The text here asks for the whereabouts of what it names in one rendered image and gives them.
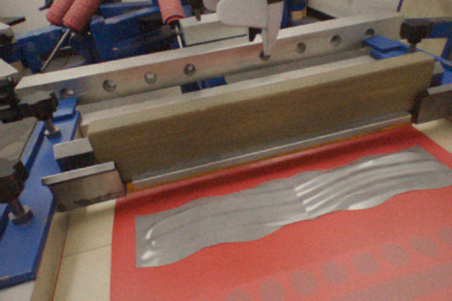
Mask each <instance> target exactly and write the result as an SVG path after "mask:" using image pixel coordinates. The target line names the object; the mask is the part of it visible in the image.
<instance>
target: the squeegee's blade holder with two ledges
mask: <svg viewBox="0 0 452 301"><path fill-rule="evenodd" d="M410 121H411V114H410V113H408V112H407V111H406V110H403V111H400V112H397V113H394V114H387V115H385V116H382V117H376V118H370V119H366V120H363V121H360V122H355V123H351V124H346V125H339V126H336V127H334V128H330V129H327V130H321V131H318V132H312V133H307V134H304V135H300V136H297V137H291V138H288V139H282V140H279V141H274V142H269V143H267V144H264V145H258V146H254V147H249V148H243V149H240V150H237V151H234V152H231V153H225V154H219V155H217V156H210V157H207V158H204V159H201V160H195V161H191V162H187V163H183V164H177V165H174V166H170V167H168V168H161V169H156V170H153V171H148V172H144V173H140V174H138V175H135V176H132V184H133V187H134V189H137V188H140V187H147V186H149V185H152V184H158V183H163V182H167V181H170V180H172V179H179V178H182V177H187V176H193V175H196V174H199V173H201V172H205V171H210V170H214V169H219V168H225V167H228V166H231V165H234V164H239V163H243V162H249V161H251V160H258V159H260V158H263V157H266V156H272V155H275V154H280V153H287V152H289V151H292V150H296V149H299V148H305V147H309V146H313V145H319V144H322V143H325V142H328V141H334V140H337V139H342V138H348V137H351V136H355V135H358V134H360V133H367V132H371V131H374V130H381V129H384V128H387V127H390V126H393V125H399V124H404V123H407V122H410Z"/></svg>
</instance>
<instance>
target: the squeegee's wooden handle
mask: <svg viewBox="0 0 452 301"><path fill-rule="evenodd" d="M434 66H435V60H434V58H433V57H432V55H427V54H426V53H424V52H423V51H419V52H415V53H411V54H408V55H404V56H395V57H391V58H387V59H384V60H377V61H374V62H371V63H366V64H357V65H353V66H350V67H347V68H339V69H335V70H333V71H326V72H320V73H316V74H312V75H309V76H302V77H298V78H295V79H289V80H282V81H278V82H275V83H272V84H265V85H261V86H258V87H251V88H245V89H241V90H237V91H235V92H228V93H224V94H218V95H210V96H208V97H204V98H200V99H193V100H190V101H186V102H180V103H173V104H170V105H167V106H163V107H156V108H152V109H147V110H140V111H136V112H132V113H129V114H125V115H123V114H122V115H119V116H115V117H109V118H102V119H98V120H95V121H92V122H89V126H88V130H87V137H88V140H89V144H90V145H91V148H92V149H93V151H94V156H95V158H96V160H97V163H98V164H104V163H107V162H115V163H116V164H117V166H118V168H119V170H120V172H121V176H122V179H123V180H124V183H125V184H130V183H132V176H135V175H138V174H140V173H144V172H148V171H153V170H156V169H161V168H168V167H170V166H174V165H177V164H183V163H187V162H191V161H195V160H201V159H204V158H207V157H210V156H217V155H219V154H225V153H231V152H234V151H237V150H240V149H243V148H249V147H254V146H258V145H264V144H267V143H269V142H274V141H279V140H282V139H288V138H291V137H297V136H300V135H304V134H307V133H312V132H318V131H321V130H327V129H330V128H334V127H336V126H339V125H346V124H351V123H355V122H360V121H363V120H366V119H370V118H376V117H382V116H385V115H387V114H394V113H397V112H400V111H403V110H406V111H407V112H408V113H410V114H412V115H413V114H414V110H415V106H416V102H417V99H418V94H419V93H421V92H423V91H425V90H426V89H428V88H430V85H431V78H432V75H433V70H434Z"/></svg>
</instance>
